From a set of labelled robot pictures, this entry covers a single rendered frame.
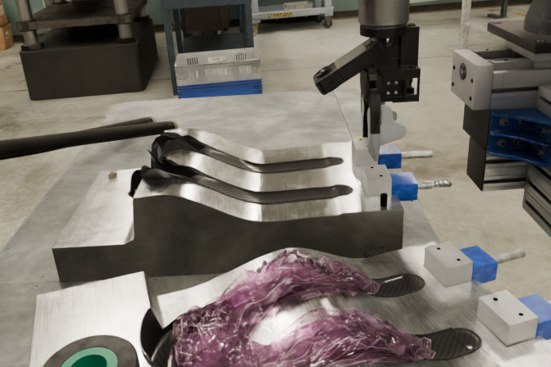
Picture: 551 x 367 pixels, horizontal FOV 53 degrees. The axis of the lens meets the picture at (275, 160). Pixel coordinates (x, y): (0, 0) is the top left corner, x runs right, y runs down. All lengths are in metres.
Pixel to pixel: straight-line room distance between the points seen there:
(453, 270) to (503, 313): 0.09
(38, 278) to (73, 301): 0.27
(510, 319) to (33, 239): 0.74
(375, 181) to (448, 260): 0.17
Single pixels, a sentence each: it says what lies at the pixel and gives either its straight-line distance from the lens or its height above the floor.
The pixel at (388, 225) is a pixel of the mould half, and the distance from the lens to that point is 0.81.
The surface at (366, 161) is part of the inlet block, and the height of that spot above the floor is 0.90.
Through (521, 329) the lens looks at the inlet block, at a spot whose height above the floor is 0.87.
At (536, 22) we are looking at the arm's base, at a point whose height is 1.06.
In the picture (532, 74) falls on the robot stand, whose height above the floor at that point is 0.97.
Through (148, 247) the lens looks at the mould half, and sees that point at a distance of 0.82.
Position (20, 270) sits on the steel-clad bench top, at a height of 0.80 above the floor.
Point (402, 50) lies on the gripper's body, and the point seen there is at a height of 1.08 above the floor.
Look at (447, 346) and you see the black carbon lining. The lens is 0.64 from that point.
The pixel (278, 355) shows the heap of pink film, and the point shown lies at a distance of 0.55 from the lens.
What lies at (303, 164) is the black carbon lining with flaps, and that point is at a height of 0.88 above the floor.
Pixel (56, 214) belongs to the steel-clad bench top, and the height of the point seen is 0.80.
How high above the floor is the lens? 1.27
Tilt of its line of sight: 24 degrees down
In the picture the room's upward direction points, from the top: 4 degrees counter-clockwise
